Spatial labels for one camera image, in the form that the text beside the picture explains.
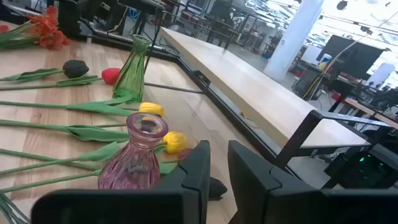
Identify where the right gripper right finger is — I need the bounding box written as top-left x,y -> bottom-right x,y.
228,140 -> 324,224

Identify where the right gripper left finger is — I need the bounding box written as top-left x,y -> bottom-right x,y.
154,140 -> 211,224

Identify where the black artificial tulip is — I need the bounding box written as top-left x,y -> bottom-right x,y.
0,148 -> 228,202

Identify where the dark red artificial tulip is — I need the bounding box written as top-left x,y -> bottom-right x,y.
0,141 -> 194,177

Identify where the yellow artificial tulip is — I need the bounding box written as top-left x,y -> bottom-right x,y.
0,119 -> 189,155
0,95 -> 165,118

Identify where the green glass vase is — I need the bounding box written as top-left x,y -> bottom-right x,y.
112,34 -> 152,104

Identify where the dark vase bouquet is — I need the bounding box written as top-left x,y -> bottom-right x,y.
0,59 -> 90,83

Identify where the wooden shelf with black legs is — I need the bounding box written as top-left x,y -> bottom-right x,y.
144,9 -> 393,171

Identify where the pink glass vase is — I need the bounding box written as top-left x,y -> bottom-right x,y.
98,111 -> 169,190

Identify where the black controller box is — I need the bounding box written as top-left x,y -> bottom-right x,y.
325,144 -> 398,189

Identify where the wooden workbench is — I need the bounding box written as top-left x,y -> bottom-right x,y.
343,98 -> 398,130

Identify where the white round pillar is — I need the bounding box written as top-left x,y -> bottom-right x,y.
263,0 -> 325,82

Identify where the black monitor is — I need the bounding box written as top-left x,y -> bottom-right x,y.
316,34 -> 386,81

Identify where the black aluminium rig frame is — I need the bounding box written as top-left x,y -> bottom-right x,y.
71,29 -> 398,190

